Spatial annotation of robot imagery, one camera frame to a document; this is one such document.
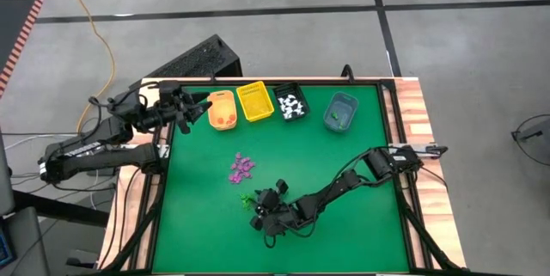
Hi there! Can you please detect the black curved frame bracket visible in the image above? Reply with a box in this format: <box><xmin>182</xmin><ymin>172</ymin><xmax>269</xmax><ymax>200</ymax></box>
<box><xmin>340</xmin><ymin>64</ymin><xmax>356</xmax><ymax>83</ymax></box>

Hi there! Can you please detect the orange plastic basket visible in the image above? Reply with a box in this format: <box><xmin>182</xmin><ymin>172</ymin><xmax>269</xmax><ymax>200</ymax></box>
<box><xmin>206</xmin><ymin>89</ymin><xmax>238</xmax><ymax>132</ymax></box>

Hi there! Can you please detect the black perforated equipment case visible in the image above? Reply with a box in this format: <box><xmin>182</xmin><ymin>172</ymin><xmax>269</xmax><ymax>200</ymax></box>
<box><xmin>128</xmin><ymin>34</ymin><xmax>243</xmax><ymax>99</ymax></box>

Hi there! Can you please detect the green table mat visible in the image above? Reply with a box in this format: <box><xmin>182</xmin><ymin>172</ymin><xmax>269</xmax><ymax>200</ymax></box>
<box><xmin>152</xmin><ymin>84</ymin><xmax>411</xmax><ymax>274</ymax></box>

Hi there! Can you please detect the grey round stand base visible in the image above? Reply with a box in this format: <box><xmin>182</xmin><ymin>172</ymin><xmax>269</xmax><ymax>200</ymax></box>
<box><xmin>510</xmin><ymin>113</ymin><xmax>550</xmax><ymax>165</ymax></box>

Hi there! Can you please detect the black plastic basket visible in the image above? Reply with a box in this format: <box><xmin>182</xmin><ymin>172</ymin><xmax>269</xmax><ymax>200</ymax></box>
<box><xmin>272</xmin><ymin>82</ymin><xmax>311</xmax><ymax>123</ymax></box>

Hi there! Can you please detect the black steel floor beam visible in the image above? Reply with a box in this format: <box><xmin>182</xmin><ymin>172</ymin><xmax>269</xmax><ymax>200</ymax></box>
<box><xmin>12</xmin><ymin>189</ymin><xmax>111</xmax><ymax>229</ymax></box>

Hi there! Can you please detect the black mat with striped edge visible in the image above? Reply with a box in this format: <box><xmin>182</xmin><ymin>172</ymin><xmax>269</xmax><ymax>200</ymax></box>
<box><xmin>0</xmin><ymin>0</ymin><xmax>45</xmax><ymax>99</ymax></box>

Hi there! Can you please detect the yellow plastic basket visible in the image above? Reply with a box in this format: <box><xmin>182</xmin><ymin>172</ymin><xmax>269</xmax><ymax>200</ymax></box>
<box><xmin>235</xmin><ymin>80</ymin><xmax>275</xmax><ymax>123</ymax></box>

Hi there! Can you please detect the blue-grey plastic basket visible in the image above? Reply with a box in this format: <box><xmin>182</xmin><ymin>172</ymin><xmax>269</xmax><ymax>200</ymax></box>
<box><xmin>322</xmin><ymin>90</ymin><xmax>360</xmax><ymax>134</ymax></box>

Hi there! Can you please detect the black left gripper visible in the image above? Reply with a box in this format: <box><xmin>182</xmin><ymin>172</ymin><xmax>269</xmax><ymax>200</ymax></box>
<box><xmin>157</xmin><ymin>80</ymin><xmax>214</xmax><ymax>135</ymax></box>

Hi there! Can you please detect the yellow extension cable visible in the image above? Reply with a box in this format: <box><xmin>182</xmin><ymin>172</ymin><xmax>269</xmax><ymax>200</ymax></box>
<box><xmin>54</xmin><ymin>0</ymin><xmax>116</xmax><ymax>133</ymax></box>

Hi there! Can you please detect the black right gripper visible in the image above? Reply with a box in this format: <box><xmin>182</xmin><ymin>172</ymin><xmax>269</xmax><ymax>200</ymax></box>
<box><xmin>248</xmin><ymin>178</ymin><xmax>290</xmax><ymax>237</ymax></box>

